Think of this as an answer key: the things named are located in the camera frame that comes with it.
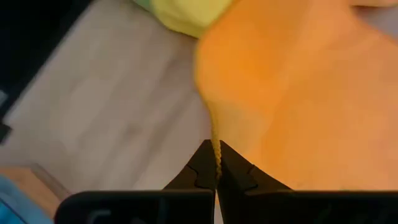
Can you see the yellow microfiber towel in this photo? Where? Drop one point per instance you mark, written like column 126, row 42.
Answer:
column 186, row 15

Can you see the green microfiber towel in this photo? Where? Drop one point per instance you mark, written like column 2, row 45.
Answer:
column 143, row 3

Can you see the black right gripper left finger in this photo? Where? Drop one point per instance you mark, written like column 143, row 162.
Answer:
column 199, row 174

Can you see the orange microfiber towel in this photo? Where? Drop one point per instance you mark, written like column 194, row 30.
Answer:
column 295, row 93

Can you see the blue microfiber towel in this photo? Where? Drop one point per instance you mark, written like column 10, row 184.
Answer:
column 15, row 205

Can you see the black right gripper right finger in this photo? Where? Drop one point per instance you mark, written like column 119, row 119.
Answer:
column 239, row 177

